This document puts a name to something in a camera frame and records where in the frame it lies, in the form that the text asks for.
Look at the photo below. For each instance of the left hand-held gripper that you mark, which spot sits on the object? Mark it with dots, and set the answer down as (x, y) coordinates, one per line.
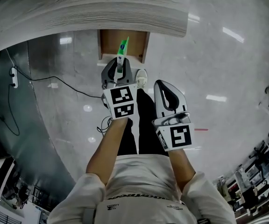
(122, 101)

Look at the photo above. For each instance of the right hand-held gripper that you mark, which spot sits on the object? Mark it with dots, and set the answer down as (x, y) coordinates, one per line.
(180, 136)

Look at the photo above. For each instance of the green and white packet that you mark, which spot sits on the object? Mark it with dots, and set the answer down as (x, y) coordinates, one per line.
(123, 48)

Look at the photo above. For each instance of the wooden desk drawer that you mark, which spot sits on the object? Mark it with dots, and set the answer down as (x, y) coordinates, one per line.
(111, 43)

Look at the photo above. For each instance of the person's right forearm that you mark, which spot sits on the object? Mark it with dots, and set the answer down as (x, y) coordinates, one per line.
(181, 169)

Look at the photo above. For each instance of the person's left forearm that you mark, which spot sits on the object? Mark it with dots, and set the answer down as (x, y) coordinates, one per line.
(106, 153)

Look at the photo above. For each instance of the person's white shoe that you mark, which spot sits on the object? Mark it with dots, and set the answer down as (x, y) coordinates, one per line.
(141, 78)

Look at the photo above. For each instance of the person's black trousers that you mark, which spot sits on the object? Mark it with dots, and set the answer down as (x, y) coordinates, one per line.
(146, 125)

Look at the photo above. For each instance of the red floor tape strip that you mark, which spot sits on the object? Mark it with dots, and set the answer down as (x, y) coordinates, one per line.
(201, 129)

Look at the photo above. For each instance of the grey wooden desk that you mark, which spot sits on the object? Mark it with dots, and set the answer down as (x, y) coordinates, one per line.
(90, 10)

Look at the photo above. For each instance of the person's white printed shirt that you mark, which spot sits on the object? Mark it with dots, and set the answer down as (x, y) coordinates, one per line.
(143, 183)

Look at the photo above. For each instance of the white power strip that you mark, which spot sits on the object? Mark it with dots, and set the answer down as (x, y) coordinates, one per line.
(14, 77)

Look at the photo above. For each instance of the white storage rack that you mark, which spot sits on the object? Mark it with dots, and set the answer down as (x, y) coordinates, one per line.
(258, 171)

